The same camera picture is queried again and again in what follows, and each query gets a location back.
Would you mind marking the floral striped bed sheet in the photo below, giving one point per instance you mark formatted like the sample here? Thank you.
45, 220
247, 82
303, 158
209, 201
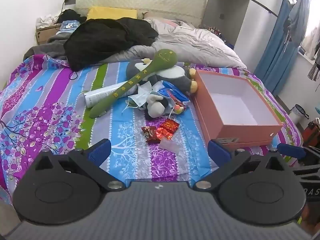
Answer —
125, 130

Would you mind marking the dark grey blanket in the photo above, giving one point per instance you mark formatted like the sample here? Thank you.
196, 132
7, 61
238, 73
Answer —
42, 48

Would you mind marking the hanging white garment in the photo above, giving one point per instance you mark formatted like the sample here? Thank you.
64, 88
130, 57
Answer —
312, 42

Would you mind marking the red foil candy wrapper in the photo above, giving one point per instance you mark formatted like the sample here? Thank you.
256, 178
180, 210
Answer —
167, 128

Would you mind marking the blue snack packet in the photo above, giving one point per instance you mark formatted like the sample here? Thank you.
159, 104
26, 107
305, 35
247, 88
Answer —
172, 92

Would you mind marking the striped hanging garment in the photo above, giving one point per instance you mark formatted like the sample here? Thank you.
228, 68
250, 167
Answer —
315, 71

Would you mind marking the orange cardboard box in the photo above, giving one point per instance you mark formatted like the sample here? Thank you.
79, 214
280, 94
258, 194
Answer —
240, 132

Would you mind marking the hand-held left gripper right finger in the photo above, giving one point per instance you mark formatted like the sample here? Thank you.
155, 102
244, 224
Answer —
218, 151

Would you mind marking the red black container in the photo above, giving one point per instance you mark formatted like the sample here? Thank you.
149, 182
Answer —
312, 132

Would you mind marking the black clothing pile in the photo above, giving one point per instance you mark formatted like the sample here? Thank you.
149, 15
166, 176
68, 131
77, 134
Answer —
100, 40

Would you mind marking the blue curtain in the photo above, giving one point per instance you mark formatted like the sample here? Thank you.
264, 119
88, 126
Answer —
275, 50

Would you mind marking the white trash bin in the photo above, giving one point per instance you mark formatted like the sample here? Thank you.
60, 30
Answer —
298, 113

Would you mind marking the dark red candy wrapper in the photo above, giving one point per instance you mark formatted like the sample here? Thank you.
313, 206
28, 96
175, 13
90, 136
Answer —
150, 133

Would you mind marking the white spray can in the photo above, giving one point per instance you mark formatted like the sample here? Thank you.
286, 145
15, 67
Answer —
100, 95

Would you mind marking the small cow plush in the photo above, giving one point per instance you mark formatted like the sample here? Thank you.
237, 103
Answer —
156, 107

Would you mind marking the pink pillow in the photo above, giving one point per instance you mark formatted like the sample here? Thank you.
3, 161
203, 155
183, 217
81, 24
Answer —
172, 23

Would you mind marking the blue face mask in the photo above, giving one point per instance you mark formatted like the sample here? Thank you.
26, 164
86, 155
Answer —
138, 99

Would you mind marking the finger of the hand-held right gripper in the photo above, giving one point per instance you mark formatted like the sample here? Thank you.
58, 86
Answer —
290, 150
310, 174

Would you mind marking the cream padded headboard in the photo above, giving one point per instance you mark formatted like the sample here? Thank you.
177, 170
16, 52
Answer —
150, 0

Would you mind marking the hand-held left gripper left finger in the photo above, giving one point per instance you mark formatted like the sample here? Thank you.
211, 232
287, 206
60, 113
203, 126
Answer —
98, 151

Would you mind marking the row of small bottles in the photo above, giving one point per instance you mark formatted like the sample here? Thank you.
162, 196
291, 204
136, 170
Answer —
215, 30

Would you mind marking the clear plastic packet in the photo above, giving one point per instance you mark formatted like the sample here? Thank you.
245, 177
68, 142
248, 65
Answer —
171, 146

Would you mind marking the blue cartoon bag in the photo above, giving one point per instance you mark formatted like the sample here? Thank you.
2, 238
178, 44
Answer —
68, 26

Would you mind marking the hanging blue grey garment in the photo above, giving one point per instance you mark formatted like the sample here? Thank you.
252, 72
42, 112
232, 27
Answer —
298, 17

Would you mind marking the grey penguin plush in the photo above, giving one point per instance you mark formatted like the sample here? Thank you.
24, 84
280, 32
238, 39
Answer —
175, 77

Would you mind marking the wall socket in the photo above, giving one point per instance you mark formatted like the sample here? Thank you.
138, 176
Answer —
69, 1

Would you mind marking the small black garment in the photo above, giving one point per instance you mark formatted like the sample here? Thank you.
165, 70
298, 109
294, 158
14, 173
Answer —
71, 15

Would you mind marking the green plush massage stick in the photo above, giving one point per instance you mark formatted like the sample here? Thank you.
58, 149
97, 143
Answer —
130, 82

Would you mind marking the light grey duvet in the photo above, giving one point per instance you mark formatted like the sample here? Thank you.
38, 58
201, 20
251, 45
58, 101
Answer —
200, 45

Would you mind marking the yellow pillow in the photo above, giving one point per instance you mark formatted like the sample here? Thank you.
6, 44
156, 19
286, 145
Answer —
110, 12

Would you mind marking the grey wardrobe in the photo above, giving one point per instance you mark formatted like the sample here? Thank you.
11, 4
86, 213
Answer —
225, 2

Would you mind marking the white crumpled cloth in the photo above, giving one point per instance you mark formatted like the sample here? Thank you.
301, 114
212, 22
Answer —
46, 21

